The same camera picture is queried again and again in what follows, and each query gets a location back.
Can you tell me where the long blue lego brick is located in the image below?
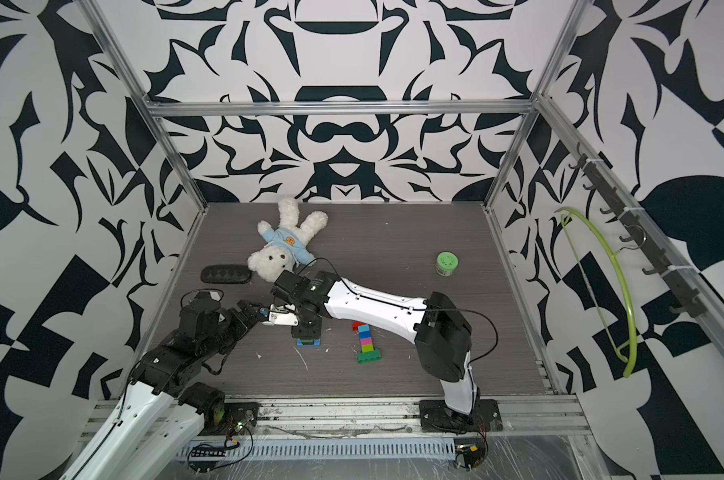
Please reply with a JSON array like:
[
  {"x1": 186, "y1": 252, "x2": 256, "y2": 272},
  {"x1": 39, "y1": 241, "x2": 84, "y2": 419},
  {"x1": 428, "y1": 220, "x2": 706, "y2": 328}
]
[{"x1": 296, "y1": 339, "x2": 321, "y2": 347}]

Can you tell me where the green long lego plate brick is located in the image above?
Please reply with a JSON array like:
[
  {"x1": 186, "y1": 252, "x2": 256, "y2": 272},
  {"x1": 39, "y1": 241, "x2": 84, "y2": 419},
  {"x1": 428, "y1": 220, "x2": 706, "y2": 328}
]
[{"x1": 357, "y1": 349, "x2": 382, "y2": 364}]

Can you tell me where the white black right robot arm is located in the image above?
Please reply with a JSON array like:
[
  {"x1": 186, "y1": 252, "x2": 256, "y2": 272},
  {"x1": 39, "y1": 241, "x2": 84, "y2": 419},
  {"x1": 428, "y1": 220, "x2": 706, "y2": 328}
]
[{"x1": 271, "y1": 271, "x2": 480, "y2": 416}]

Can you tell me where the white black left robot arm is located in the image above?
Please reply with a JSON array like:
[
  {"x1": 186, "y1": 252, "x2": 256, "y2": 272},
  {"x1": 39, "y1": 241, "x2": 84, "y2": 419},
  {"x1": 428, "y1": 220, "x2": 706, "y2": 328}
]
[{"x1": 62, "y1": 290, "x2": 267, "y2": 479}]

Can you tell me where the black remote control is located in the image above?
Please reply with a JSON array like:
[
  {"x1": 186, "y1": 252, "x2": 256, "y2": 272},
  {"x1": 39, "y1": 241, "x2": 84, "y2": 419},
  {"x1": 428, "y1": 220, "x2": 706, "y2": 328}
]
[{"x1": 200, "y1": 264, "x2": 252, "y2": 285}]

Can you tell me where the white teddy bear blue shirt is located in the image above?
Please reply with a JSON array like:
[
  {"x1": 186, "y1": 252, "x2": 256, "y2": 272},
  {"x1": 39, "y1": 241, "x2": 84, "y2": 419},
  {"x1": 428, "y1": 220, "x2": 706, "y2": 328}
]
[{"x1": 247, "y1": 198, "x2": 329, "y2": 283}]

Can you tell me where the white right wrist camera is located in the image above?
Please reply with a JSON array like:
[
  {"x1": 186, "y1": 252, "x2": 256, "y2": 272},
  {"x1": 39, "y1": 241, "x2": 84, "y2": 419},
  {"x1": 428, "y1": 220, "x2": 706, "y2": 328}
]
[{"x1": 260, "y1": 306, "x2": 299, "y2": 326}]

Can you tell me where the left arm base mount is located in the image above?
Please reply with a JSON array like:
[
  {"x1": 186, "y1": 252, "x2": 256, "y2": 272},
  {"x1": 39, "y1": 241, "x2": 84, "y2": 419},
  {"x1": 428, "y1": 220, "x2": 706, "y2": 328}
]
[{"x1": 178, "y1": 382, "x2": 260, "y2": 436}]

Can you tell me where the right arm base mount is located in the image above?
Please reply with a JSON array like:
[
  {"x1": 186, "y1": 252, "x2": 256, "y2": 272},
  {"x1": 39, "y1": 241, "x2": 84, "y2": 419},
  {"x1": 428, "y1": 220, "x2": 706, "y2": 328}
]
[{"x1": 418, "y1": 399, "x2": 504, "y2": 435}]

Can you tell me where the black wall hook rack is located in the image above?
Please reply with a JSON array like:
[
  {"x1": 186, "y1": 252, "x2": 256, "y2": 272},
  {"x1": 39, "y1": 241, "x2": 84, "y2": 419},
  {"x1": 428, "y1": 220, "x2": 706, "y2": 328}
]
[{"x1": 570, "y1": 144, "x2": 708, "y2": 318}]

